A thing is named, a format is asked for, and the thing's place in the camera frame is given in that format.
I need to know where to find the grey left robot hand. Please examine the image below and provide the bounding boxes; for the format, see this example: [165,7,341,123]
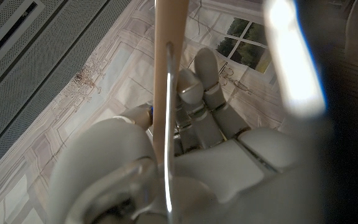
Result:
[47,0,335,224]

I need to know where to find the wooden stand with metal rod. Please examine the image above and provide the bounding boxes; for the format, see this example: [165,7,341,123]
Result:
[152,0,190,224]

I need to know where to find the printed window backdrop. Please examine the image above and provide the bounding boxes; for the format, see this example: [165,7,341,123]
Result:
[0,0,291,224]

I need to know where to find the long ceiling slot fixture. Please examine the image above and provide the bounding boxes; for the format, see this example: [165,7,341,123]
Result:
[0,0,40,65]

